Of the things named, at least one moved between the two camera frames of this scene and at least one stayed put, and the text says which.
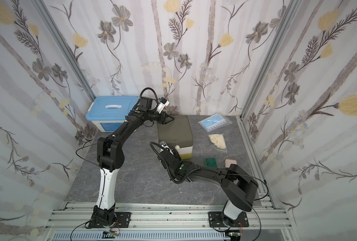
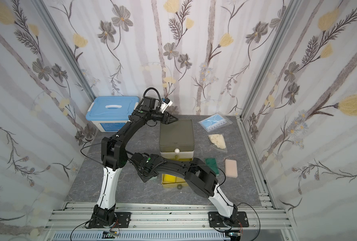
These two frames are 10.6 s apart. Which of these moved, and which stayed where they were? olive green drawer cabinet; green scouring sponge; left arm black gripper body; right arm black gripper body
Moved: right arm black gripper body
Stayed: olive green drawer cabinet; left arm black gripper body; green scouring sponge
